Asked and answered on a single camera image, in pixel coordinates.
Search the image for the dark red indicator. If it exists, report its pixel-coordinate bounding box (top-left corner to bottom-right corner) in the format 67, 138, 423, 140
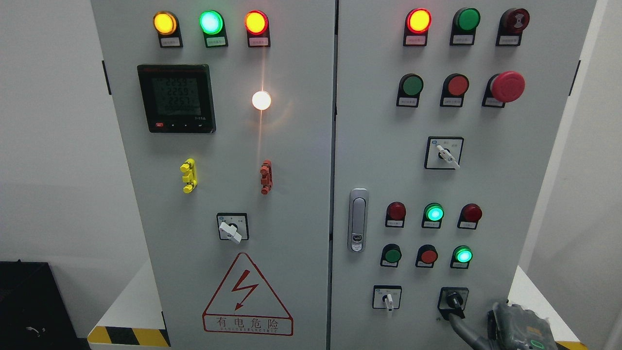
457, 203, 484, 230
385, 201, 407, 228

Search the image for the grey right cabinet door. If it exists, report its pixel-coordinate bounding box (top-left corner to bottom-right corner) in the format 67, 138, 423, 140
329, 0, 597, 350

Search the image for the red lit indicator right door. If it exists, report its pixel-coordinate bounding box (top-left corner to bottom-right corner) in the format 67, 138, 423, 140
403, 7, 432, 47

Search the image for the green push button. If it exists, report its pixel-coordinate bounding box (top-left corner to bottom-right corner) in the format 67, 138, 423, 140
396, 73, 424, 108
380, 244, 402, 268

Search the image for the yellow indicator light top left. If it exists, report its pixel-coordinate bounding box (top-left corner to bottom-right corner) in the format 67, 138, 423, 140
153, 11, 184, 48

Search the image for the grey cabinet door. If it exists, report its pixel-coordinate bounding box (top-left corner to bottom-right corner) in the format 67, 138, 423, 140
329, 0, 597, 350
91, 0, 336, 350

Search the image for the white selector switch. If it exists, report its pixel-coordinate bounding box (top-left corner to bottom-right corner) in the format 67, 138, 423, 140
424, 137, 464, 169
372, 284, 402, 317

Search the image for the red-orange indicator light left door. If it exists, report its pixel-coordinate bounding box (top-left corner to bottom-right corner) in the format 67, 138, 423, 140
244, 10, 271, 47

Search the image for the yellow terminal connector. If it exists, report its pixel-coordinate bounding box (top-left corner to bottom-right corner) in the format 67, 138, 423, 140
180, 158, 198, 193

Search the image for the white platform with hazard stripes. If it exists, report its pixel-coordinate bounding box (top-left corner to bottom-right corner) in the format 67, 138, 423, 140
87, 261, 587, 350

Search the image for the red electrical hazard sticker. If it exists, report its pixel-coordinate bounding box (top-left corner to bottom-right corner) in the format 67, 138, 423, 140
203, 252, 294, 336

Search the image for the green indicator top right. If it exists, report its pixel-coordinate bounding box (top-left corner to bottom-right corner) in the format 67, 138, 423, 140
449, 7, 481, 46

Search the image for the red terminal connector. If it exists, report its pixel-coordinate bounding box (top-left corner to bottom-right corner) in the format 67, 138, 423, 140
259, 159, 273, 195

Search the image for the white lit indicator light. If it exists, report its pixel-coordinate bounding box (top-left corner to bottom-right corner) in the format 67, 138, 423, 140
251, 90, 273, 111

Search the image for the dark red indicator right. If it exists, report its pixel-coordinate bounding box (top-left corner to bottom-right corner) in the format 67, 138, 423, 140
457, 203, 484, 230

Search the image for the red push button upper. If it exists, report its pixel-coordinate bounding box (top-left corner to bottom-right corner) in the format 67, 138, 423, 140
439, 73, 469, 108

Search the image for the white selector switch upper right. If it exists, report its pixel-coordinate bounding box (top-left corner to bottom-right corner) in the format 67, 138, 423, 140
424, 137, 464, 169

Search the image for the green push button upper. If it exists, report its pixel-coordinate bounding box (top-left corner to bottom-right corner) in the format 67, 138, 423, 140
396, 73, 424, 108

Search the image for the white selector switch left door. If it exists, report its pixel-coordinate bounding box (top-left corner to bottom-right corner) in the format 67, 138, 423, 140
216, 212, 249, 244

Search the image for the black box lower left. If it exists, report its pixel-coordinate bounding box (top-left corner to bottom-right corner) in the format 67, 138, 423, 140
0, 261, 80, 350

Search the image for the green lit indicator top left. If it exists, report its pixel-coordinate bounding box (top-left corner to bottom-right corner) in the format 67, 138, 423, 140
199, 10, 228, 48

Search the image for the dark red buzzer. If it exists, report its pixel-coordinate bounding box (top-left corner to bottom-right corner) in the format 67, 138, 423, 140
496, 7, 530, 47

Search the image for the green lit indicator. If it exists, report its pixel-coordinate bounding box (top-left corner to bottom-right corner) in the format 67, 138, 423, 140
421, 202, 445, 229
199, 10, 228, 48

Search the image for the silver door lock handle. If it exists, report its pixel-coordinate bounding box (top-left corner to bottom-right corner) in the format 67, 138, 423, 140
347, 188, 369, 252

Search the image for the green lit button lower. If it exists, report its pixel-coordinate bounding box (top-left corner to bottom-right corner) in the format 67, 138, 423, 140
449, 245, 473, 269

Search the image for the dark red indicator left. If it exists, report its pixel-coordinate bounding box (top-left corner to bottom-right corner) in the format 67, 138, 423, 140
385, 201, 407, 228

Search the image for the black rotary knob switch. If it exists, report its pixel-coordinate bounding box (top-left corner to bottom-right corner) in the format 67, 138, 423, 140
437, 287, 469, 321

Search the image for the grey left cabinet door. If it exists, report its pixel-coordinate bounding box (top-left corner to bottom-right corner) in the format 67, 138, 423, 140
91, 0, 336, 350

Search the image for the black digital power meter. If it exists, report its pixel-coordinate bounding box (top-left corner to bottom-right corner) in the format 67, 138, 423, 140
137, 64, 216, 134

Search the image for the red emergency stop button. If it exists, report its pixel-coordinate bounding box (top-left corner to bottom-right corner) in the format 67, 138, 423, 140
482, 70, 526, 108

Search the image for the white selector switch lower right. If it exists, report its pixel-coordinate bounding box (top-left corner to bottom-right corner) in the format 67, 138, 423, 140
372, 284, 402, 317

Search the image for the red push button lower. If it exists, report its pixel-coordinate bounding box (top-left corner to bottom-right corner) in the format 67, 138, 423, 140
415, 244, 438, 268

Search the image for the red push button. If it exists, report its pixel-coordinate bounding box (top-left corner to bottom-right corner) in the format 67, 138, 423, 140
415, 244, 438, 268
439, 73, 469, 108

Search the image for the green push button lower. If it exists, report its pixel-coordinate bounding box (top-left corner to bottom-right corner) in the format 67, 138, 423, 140
380, 244, 402, 268

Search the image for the green lit indicator middle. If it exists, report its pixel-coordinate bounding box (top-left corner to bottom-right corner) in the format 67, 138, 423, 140
421, 202, 445, 229

